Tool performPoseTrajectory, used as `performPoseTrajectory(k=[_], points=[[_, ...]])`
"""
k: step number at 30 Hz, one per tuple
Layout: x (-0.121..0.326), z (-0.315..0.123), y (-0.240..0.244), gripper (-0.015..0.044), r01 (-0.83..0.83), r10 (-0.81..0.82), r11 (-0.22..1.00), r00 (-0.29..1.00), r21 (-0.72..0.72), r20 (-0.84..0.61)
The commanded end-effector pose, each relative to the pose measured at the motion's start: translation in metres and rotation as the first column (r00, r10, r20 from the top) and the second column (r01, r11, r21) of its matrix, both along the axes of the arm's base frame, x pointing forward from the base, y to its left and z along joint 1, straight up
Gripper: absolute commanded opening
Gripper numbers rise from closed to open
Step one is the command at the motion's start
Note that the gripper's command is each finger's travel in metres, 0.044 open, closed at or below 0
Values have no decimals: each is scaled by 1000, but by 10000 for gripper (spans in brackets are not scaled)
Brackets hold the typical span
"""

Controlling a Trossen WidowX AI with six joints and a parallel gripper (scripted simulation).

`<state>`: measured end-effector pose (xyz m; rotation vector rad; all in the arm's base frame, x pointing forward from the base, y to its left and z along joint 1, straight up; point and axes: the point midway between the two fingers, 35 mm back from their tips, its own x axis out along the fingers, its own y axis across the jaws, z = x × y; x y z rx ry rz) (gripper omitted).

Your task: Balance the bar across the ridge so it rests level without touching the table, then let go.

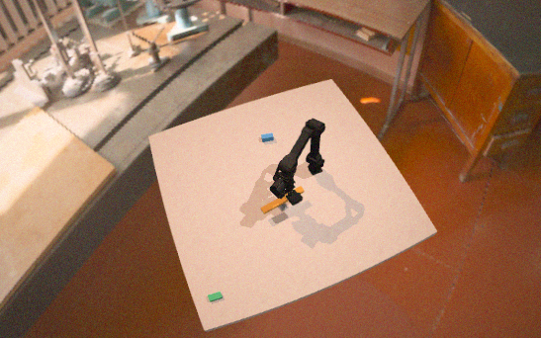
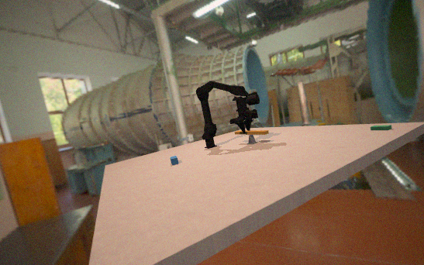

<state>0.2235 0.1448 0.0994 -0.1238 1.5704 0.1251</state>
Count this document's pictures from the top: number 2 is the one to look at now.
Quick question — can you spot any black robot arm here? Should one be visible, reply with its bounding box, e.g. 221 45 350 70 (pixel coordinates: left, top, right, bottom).
196 81 260 149

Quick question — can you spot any orange bar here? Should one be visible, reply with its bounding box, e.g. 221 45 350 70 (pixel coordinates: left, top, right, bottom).
235 130 269 135

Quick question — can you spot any small blue block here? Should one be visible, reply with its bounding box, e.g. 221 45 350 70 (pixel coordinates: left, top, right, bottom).
170 156 178 165

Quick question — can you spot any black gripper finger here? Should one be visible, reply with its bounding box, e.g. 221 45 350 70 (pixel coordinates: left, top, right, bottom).
244 119 254 131
236 122 246 133

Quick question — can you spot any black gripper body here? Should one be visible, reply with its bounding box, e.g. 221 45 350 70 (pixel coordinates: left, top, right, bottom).
230 106 258 124

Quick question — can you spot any green flat bar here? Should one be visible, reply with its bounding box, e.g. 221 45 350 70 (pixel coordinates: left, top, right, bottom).
371 125 391 130

